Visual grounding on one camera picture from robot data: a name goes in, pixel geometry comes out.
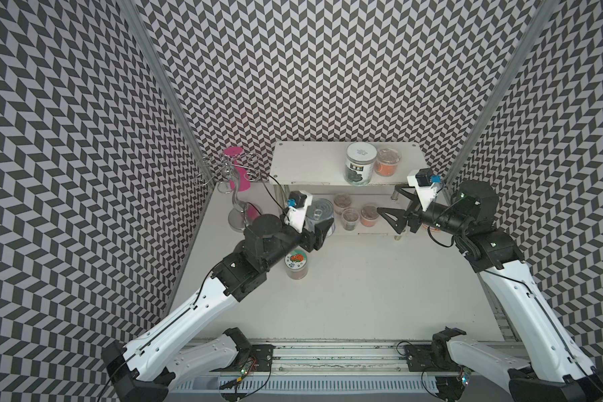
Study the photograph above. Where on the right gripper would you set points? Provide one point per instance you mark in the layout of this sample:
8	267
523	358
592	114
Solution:
398	226

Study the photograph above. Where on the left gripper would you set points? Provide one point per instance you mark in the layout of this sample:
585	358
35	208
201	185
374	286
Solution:
311	239

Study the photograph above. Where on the silver pull-tab tin can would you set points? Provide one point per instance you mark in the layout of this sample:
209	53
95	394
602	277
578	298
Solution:
319	211

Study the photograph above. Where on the small black-red seed cup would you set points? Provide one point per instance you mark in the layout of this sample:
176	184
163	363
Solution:
350	219

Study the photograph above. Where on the tomato-lid seed jar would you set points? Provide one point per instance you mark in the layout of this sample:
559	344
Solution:
296	263

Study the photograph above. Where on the large orange seed tub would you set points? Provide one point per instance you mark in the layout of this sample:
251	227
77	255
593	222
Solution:
387	161

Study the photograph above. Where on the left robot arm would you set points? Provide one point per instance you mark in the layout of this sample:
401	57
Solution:
158	361

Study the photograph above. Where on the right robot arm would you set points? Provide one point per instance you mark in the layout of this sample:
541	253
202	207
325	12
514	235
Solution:
556	369

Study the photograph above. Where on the small orange back seed cup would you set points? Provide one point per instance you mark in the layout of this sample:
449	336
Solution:
341	202

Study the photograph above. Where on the white two-tier shelf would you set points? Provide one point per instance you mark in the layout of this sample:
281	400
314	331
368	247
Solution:
318	167

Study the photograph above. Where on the pink plastic wine glass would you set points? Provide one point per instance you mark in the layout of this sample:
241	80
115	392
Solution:
238	175

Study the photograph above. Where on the clear wine glass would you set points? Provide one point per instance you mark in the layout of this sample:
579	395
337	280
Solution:
226	183

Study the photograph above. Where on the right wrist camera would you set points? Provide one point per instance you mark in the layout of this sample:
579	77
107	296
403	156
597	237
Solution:
426	184

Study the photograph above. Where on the aluminium front rail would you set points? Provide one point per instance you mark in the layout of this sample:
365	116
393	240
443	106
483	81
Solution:
352	368

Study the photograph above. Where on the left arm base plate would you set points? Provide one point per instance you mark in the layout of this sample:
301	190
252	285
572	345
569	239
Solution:
258	358

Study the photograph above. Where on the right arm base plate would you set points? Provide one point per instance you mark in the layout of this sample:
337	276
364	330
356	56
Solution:
421	357

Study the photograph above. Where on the right corner aluminium post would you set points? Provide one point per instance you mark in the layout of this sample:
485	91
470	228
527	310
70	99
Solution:
541	17

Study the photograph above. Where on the corner aluminium post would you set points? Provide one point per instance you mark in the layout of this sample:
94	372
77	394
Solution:
541	17
139	32

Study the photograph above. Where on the left corner aluminium post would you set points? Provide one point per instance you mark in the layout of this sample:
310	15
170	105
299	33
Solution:
139	32

